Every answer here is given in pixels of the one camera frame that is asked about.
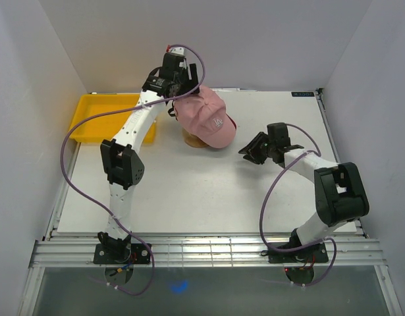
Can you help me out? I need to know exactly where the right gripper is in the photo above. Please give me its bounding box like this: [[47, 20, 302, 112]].
[[239, 132, 275, 165]]

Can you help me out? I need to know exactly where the pink cap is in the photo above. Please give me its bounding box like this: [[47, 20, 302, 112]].
[[175, 86, 236, 149]]

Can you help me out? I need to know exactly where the red LA cap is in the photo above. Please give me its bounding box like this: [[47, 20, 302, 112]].
[[229, 118, 237, 130]]

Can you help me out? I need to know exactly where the black NY cap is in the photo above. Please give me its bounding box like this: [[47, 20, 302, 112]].
[[167, 101, 176, 119]]

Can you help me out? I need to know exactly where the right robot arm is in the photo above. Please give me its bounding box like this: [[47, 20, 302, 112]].
[[239, 122, 369, 261]]

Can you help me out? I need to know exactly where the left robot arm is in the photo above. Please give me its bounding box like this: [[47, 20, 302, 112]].
[[97, 47, 198, 263]]

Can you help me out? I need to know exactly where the wooden hat stand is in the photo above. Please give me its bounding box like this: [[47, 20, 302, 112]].
[[182, 129, 208, 148]]

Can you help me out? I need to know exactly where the yellow plastic tray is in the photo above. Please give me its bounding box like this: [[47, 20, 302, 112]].
[[68, 93, 140, 144]]

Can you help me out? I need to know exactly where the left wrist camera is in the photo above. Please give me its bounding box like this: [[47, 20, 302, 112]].
[[167, 46, 186, 57]]

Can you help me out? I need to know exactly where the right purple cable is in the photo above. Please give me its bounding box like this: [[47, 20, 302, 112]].
[[259, 123, 338, 288]]

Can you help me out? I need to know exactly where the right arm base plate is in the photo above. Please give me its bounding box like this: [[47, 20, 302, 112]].
[[261, 244, 329, 264]]

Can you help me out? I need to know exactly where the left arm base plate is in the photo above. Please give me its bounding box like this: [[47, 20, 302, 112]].
[[92, 244, 151, 265]]

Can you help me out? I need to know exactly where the aluminium rail frame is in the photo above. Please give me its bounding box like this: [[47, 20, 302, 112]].
[[19, 90, 402, 315]]

